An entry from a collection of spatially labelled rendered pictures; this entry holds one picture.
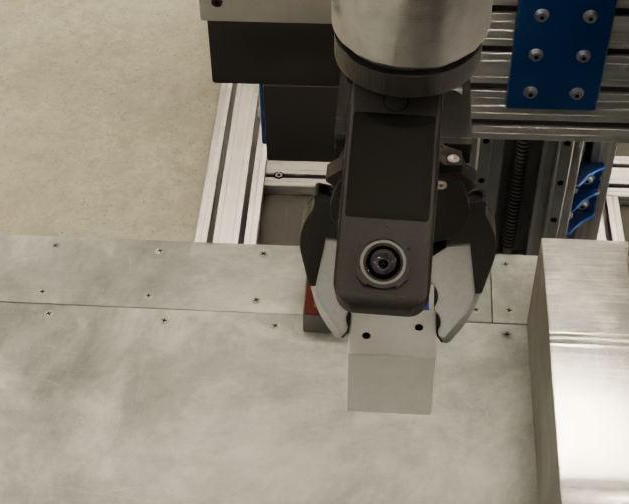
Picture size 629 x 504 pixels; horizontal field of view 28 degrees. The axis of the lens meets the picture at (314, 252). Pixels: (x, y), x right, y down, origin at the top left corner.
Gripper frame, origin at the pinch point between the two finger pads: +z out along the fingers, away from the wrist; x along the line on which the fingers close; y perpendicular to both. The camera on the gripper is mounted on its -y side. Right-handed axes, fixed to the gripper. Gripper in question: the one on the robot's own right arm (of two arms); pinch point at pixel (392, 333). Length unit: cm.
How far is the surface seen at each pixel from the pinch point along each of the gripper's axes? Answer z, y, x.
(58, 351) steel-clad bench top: 15.1, 9.5, 24.1
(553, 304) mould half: 6.0, 8.2, -10.6
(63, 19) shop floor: 96, 160, 68
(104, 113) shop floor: 95, 131, 54
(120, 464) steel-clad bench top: 15.0, 0.0, 17.8
